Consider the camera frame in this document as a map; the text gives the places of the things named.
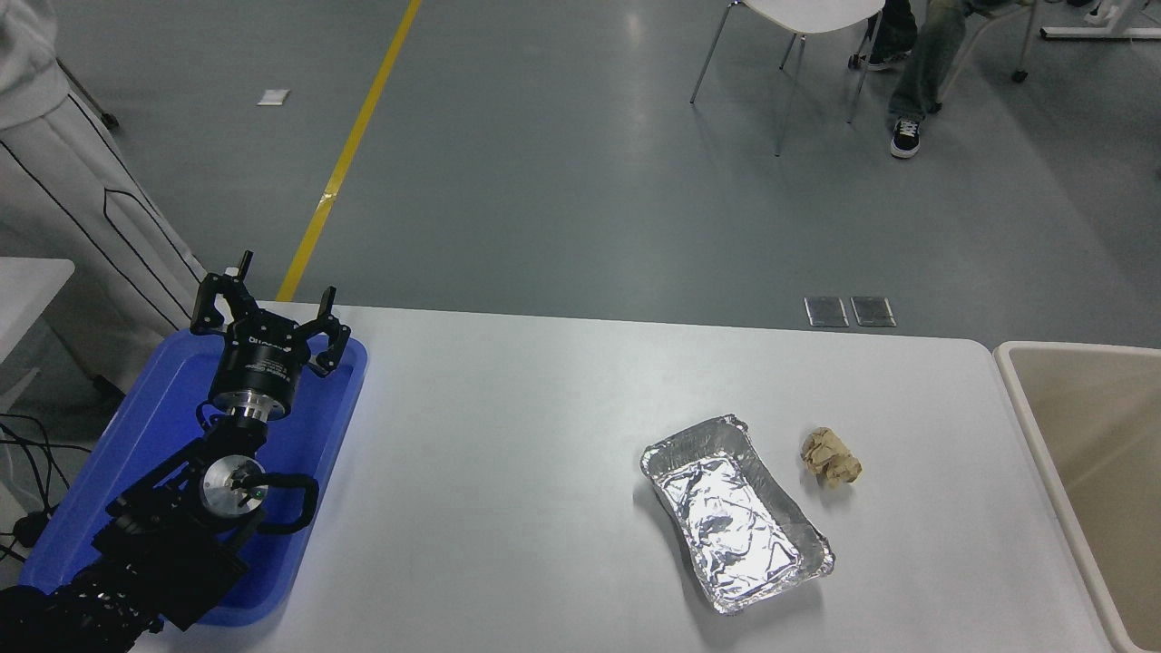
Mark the silver foil tray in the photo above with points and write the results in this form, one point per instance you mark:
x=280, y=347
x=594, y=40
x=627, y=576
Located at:
x=726, y=526

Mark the white paper scrap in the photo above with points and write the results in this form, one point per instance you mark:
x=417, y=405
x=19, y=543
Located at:
x=272, y=96

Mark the seated person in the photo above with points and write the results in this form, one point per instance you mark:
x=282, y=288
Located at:
x=925, y=63

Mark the white rolling frame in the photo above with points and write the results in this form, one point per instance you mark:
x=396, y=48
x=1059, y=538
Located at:
x=110, y=119

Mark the white chair with metal legs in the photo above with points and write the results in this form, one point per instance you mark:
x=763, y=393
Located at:
x=807, y=11

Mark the metal floor plate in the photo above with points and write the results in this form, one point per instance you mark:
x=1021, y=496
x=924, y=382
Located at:
x=824, y=311
x=872, y=311

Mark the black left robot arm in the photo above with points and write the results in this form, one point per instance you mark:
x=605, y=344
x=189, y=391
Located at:
x=163, y=544

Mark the standing person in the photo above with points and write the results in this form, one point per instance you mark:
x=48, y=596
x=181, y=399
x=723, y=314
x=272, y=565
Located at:
x=54, y=181

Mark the large pale bin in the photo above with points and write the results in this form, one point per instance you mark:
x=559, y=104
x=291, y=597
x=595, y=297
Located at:
x=1107, y=453

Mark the blue plastic tray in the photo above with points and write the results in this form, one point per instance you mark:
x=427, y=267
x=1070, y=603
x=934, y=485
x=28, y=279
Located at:
x=313, y=435

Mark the white table base bar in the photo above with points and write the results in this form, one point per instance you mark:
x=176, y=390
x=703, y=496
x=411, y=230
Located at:
x=1088, y=34

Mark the chair legs with casters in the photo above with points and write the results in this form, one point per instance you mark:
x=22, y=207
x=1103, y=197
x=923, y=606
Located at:
x=1019, y=76

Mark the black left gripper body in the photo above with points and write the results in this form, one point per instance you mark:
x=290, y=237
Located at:
x=256, y=372

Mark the yellow floor tape line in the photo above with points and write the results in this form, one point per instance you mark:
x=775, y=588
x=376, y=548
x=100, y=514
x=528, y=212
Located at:
x=363, y=118

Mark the white side table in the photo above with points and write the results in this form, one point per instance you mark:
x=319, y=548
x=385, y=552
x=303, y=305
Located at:
x=27, y=290

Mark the crumpled tan paper ball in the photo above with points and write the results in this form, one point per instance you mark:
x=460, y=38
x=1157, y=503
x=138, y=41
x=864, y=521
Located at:
x=830, y=458

